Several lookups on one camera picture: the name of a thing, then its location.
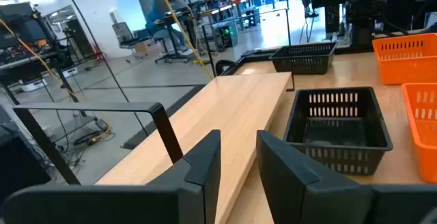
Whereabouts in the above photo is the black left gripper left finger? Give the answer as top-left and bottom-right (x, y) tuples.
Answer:
(0, 130), (222, 224)

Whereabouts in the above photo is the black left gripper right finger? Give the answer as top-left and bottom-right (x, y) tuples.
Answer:
(256, 130), (437, 224)

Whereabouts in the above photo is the black plastic basket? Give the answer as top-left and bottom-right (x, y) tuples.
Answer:
(268, 41), (338, 75)
(282, 86), (394, 176)

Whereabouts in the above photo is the orange plastic basket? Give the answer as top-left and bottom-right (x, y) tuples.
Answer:
(371, 32), (437, 85)
(401, 82), (437, 184)

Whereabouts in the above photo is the computer with green light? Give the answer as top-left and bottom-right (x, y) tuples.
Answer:
(212, 20), (240, 50)

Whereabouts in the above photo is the seated person at desk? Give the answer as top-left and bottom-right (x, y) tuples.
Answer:
(145, 0), (193, 56)

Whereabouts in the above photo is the grey office chair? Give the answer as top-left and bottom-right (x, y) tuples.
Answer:
(111, 21), (145, 63)

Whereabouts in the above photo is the black equipment workstation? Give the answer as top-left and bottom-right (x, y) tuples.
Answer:
(0, 1), (97, 115)

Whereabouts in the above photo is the thick black looped cable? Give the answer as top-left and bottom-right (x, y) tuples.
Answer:
(214, 59), (237, 76)

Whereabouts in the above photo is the yellow hanging cable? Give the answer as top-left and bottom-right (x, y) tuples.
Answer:
(152, 0), (214, 80)

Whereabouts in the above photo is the thin black cable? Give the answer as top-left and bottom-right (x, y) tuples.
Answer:
(58, 0), (150, 137)

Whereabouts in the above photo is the yellow cable with plug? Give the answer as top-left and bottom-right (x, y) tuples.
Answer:
(0, 18), (112, 145)

